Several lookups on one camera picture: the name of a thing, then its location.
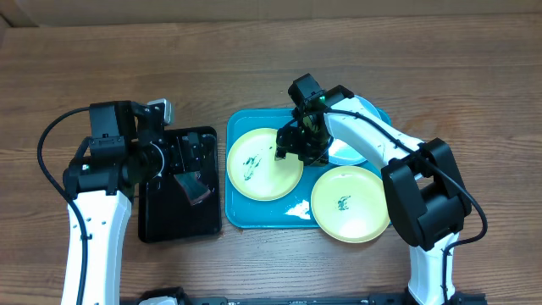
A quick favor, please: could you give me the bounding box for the pink and green sponge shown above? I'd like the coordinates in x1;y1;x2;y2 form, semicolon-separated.
174;171;211;206

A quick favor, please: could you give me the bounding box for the yellow-green plate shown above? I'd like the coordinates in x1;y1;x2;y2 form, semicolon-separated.
226;128;304;201
310;166;390;243

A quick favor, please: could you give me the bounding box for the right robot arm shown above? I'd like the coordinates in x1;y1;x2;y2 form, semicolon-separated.
275;74;477;304

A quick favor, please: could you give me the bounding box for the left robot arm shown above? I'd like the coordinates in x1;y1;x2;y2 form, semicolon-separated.
61;98;220;304

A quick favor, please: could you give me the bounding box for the black plastic tray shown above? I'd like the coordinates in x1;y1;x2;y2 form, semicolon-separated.
138;126;222;243

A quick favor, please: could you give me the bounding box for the teal plastic tray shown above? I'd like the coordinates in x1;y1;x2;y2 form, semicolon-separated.
224;108;334;229

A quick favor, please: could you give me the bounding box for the light blue plate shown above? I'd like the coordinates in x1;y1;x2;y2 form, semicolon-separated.
329;95;382;166

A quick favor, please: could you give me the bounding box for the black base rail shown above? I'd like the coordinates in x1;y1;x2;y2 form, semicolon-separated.
120;286;488;305

